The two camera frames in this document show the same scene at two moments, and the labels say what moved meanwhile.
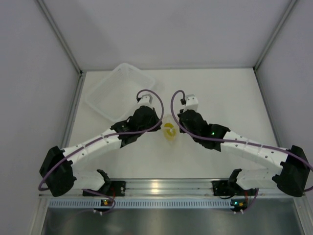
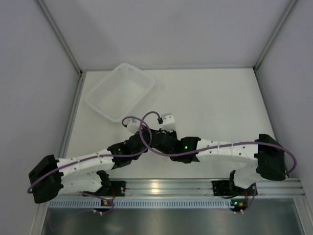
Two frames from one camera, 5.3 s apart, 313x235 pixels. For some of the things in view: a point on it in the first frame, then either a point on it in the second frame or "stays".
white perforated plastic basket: (115, 95) stays
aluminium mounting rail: (168, 187) stays
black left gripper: (155, 118) -> (147, 130)
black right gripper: (181, 122) -> (172, 132)
